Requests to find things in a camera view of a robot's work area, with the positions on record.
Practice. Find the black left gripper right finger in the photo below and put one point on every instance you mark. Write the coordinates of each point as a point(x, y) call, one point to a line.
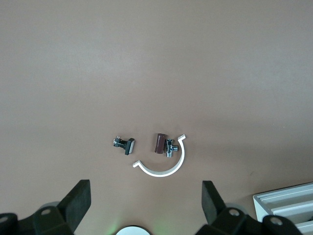
point(212, 203)

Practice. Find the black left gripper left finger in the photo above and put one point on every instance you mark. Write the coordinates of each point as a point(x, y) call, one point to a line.
point(73, 203)

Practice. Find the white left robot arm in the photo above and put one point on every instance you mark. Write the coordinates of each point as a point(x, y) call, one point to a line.
point(133, 231)

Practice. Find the brown table cover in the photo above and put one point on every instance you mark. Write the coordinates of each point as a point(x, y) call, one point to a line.
point(146, 73)

